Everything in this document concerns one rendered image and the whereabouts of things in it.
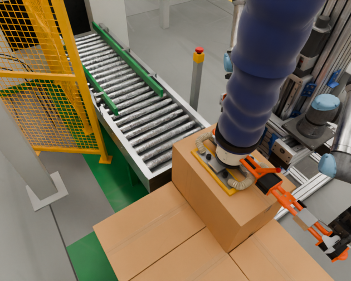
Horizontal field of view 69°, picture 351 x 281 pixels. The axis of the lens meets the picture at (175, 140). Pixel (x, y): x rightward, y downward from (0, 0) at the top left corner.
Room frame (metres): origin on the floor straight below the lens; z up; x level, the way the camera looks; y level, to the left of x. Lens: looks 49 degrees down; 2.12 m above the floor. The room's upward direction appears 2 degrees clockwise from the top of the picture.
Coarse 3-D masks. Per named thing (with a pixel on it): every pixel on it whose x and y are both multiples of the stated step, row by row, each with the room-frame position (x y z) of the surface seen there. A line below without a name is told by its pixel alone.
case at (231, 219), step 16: (208, 128) 1.11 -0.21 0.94; (176, 144) 0.97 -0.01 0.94; (192, 144) 0.98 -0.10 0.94; (208, 144) 0.98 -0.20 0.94; (176, 160) 0.94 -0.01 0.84; (192, 160) 0.86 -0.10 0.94; (176, 176) 0.93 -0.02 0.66; (192, 176) 0.80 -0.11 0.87; (208, 176) 0.76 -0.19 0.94; (240, 176) 0.76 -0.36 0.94; (192, 192) 0.78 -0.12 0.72; (208, 192) 0.68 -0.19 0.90; (224, 192) 0.66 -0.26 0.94; (240, 192) 0.67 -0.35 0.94; (256, 192) 0.67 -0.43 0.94; (208, 208) 0.66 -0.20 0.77; (224, 208) 0.58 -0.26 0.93; (240, 208) 0.58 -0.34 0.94; (256, 208) 0.58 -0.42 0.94; (272, 208) 0.63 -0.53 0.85; (208, 224) 0.63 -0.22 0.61; (224, 224) 0.55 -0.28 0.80; (240, 224) 0.50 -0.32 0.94; (256, 224) 0.58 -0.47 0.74; (224, 240) 0.52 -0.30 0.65; (240, 240) 0.54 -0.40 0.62
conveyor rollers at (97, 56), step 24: (96, 48) 2.73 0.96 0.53; (96, 72) 2.25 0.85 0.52; (120, 72) 2.24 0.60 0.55; (96, 96) 1.87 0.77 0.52; (120, 96) 1.85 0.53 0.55; (144, 96) 1.88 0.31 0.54; (120, 120) 1.54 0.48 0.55; (144, 120) 1.57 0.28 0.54; (192, 120) 1.58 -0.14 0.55; (144, 144) 1.28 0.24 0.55; (168, 144) 1.30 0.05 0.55
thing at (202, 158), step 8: (192, 152) 0.90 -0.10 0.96; (208, 152) 0.90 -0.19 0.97; (200, 160) 0.85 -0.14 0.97; (208, 160) 0.85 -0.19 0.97; (208, 168) 0.79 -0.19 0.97; (216, 176) 0.74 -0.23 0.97; (224, 176) 0.73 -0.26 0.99; (232, 176) 0.75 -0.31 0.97; (224, 184) 0.70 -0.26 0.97; (232, 192) 0.65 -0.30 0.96
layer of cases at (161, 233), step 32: (160, 192) 0.87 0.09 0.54; (96, 224) 0.63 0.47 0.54; (128, 224) 0.64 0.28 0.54; (160, 224) 0.64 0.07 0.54; (192, 224) 0.65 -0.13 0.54; (128, 256) 0.44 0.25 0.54; (160, 256) 0.45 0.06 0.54; (192, 256) 0.46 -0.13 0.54; (224, 256) 0.46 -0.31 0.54; (256, 256) 0.47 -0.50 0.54; (288, 256) 0.48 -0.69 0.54
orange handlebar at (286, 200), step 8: (240, 160) 0.77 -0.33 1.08; (248, 160) 0.78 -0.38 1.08; (248, 168) 0.72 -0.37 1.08; (256, 176) 0.68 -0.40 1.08; (272, 192) 0.60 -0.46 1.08; (288, 192) 0.59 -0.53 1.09; (280, 200) 0.56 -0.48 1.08; (288, 200) 0.55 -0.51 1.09; (288, 208) 0.52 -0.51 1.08; (296, 208) 0.53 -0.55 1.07; (312, 232) 0.42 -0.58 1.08; (328, 232) 0.42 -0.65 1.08; (344, 256) 0.32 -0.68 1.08
